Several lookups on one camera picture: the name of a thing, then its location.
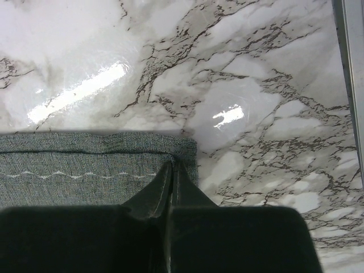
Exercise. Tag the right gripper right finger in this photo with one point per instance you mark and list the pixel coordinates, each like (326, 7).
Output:
(204, 237)

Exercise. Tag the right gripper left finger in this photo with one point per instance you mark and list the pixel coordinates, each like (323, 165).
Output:
(92, 238)

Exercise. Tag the grey cloth napkin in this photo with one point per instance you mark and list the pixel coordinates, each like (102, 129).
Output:
(46, 169)

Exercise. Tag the aluminium frame rail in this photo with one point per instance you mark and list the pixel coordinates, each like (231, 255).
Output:
(349, 25)

